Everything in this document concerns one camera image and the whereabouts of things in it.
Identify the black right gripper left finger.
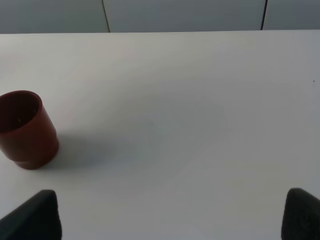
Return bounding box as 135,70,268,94
0,189,63,240

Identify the red plastic cup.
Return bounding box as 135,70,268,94
0,90,59,170

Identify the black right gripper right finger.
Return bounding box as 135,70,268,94
281,188,320,240

